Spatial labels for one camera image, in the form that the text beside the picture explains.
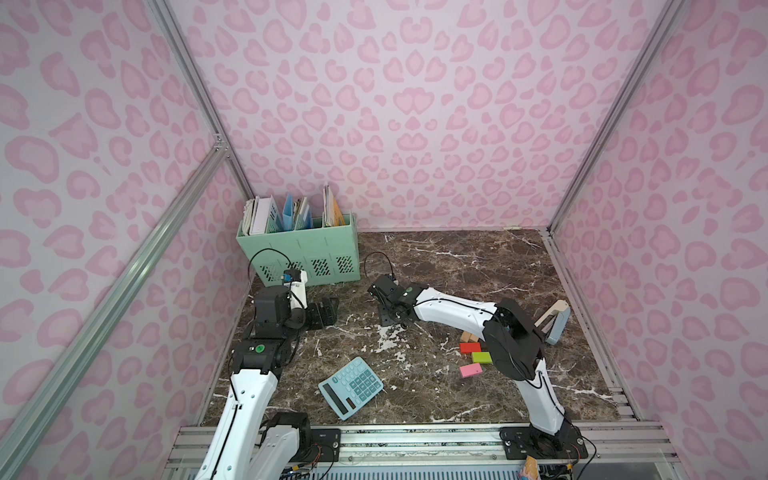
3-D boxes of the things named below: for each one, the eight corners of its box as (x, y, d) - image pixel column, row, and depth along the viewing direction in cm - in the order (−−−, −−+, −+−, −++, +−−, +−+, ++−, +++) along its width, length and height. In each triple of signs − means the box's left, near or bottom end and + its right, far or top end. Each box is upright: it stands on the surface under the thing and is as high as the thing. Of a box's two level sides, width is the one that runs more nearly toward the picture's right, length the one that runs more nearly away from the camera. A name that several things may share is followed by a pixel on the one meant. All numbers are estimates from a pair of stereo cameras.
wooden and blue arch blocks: (530, 333, 94) (534, 327, 91) (547, 300, 102) (552, 294, 99) (552, 346, 91) (558, 341, 88) (568, 312, 99) (574, 305, 96)
